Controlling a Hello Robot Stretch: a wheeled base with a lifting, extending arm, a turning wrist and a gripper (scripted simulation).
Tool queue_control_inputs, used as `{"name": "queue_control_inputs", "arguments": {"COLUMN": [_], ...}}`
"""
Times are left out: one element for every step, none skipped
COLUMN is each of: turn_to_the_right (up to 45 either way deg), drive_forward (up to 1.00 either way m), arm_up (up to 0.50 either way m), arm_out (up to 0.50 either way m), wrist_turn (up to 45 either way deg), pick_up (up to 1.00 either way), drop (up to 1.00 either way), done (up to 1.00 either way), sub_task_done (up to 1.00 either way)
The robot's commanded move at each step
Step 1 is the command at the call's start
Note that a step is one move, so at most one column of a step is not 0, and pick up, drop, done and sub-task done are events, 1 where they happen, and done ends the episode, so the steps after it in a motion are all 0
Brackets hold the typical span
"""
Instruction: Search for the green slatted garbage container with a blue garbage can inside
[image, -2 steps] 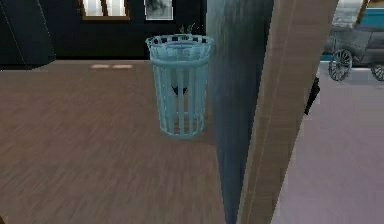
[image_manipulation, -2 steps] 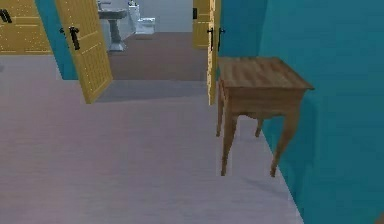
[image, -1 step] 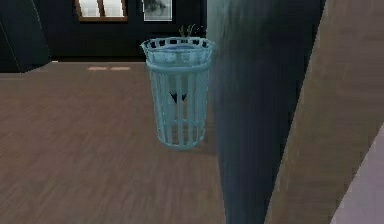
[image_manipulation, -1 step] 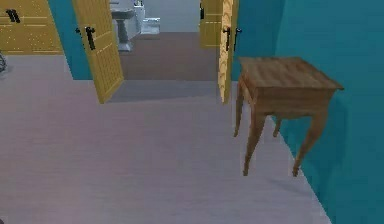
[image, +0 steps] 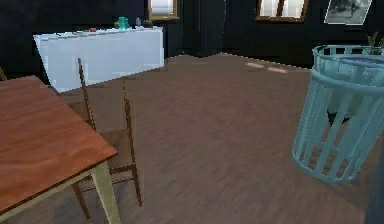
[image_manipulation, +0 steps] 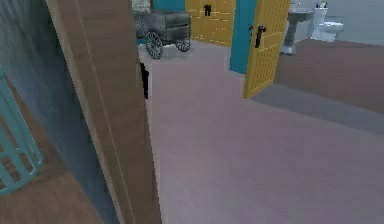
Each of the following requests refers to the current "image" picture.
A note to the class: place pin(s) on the green slatted garbage container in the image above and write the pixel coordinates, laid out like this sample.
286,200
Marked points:
336,133

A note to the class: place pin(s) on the brown wooden chair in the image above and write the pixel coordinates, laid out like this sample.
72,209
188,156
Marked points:
124,146

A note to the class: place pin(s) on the dark room door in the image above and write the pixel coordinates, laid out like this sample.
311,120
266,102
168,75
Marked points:
211,26

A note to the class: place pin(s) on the small dark round object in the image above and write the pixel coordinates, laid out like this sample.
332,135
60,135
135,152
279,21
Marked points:
148,23

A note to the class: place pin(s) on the white sideboard cabinet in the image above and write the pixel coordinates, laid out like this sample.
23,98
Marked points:
103,58

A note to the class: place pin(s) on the small grey bottle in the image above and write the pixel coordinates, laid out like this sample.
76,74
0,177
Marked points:
138,22

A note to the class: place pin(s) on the gold framed window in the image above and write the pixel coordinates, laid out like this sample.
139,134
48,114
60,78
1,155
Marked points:
163,8

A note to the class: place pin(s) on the teal glass vase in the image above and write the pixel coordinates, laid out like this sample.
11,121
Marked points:
123,23

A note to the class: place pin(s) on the small red dish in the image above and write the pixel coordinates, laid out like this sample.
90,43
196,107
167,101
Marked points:
92,29

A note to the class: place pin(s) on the brown framed window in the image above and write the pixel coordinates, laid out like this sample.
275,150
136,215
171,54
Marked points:
281,9

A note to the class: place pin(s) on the brown wooden dining table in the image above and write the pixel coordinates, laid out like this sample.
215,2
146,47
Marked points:
43,133

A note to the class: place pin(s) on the green house plant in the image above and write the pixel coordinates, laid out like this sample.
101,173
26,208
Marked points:
376,41

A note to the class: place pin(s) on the white framed wall picture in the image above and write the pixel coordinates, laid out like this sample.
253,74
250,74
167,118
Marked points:
347,10

